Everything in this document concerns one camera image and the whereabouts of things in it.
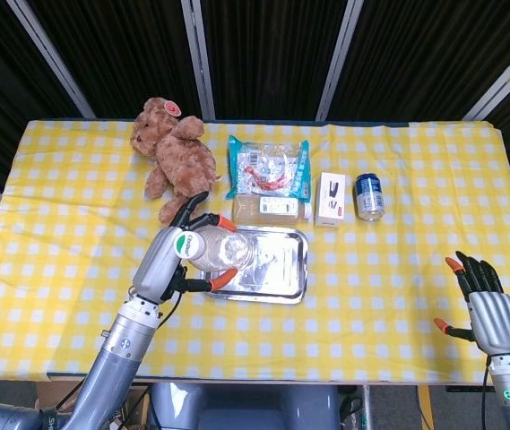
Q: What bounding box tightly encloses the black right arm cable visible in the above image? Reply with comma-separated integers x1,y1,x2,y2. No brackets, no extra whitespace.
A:
481,357,494,430

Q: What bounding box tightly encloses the white stapler box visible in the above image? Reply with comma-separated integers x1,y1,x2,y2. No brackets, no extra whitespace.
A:
313,171,346,228

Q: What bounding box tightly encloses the clear plastic bottle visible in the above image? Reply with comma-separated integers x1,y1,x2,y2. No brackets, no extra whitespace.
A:
174,225,255,271

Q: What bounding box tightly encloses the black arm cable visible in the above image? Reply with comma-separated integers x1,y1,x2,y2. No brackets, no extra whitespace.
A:
481,357,494,430
151,266,187,331

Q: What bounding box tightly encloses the teal clear snack bag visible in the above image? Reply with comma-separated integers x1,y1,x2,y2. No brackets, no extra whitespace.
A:
226,135,313,202

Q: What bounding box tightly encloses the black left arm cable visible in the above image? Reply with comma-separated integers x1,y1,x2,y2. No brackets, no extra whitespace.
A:
151,266,187,331

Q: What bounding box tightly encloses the brown teddy bear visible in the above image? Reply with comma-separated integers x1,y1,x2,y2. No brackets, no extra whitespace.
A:
129,97,223,225

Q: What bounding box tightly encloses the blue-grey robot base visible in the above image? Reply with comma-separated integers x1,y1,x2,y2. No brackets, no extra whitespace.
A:
149,383,341,430

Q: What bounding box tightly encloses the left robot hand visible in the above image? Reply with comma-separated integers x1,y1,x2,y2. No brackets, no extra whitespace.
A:
131,191,238,305

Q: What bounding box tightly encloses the blue drink can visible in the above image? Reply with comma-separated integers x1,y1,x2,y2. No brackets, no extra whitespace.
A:
354,173,386,222

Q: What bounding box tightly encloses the metal tray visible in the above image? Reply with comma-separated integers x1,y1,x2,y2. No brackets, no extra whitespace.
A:
198,226,309,305

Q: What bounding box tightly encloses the yellow white checkered tablecloth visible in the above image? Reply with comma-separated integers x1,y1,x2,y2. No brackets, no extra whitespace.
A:
0,118,510,383

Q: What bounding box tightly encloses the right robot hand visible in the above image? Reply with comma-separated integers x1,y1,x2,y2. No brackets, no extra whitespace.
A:
433,250,510,357

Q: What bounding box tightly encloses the amber tea drink bottle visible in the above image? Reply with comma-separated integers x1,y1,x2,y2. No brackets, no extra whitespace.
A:
231,194,314,224

